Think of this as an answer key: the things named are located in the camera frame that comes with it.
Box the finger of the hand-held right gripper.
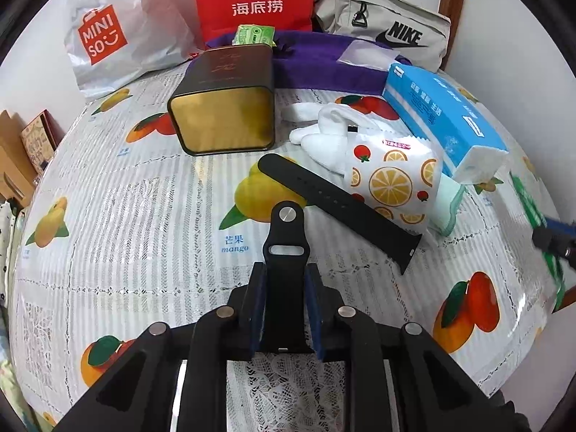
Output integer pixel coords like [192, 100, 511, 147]
[544, 217, 576, 239]
[532, 229, 576, 271]

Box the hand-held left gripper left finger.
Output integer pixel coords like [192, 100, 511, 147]
[54, 261, 271, 432]

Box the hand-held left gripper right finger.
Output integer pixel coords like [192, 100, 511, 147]
[306, 263, 500, 432]

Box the short black watch strap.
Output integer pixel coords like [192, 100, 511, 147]
[261, 202, 316, 354]

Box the dark green wipes packet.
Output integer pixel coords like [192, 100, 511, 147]
[510, 173, 568, 311]

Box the long black holed watch strap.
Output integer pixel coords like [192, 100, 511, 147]
[257, 153, 424, 275]

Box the fruit-print white packet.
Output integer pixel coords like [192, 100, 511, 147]
[344, 132, 444, 226]

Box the white glove with mint cuff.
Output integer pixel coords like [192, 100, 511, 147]
[281, 103, 466, 237]

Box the purple fabric bag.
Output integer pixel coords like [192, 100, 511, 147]
[204, 31, 412, 95]

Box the face mask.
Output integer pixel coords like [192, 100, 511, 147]
[337, 38, 397, 72]

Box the light green cassette pack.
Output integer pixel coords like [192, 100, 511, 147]
[231, 24, 276, 48]

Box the blue tissue pack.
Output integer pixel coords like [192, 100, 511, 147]
[382, 63, 510, 185]

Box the dark square tin box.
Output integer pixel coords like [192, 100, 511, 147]
[166, 46, 276, 156]

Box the white floral pillow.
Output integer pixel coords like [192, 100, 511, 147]
[0, 202, 23, 289]

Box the grey fabric waist bag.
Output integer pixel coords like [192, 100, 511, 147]
[312, 0, 452, 73]

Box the patterned notebook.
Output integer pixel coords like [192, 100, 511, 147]
[20, 110, 58, 174]

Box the red paper bag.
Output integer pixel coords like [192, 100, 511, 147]
[191, 0, 316, 50]

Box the white plastic shopping bag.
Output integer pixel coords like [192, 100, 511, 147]
[63, 0, 208, 100]

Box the wooden nightstand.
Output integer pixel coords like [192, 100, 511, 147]
[0, 108, 39, 205]

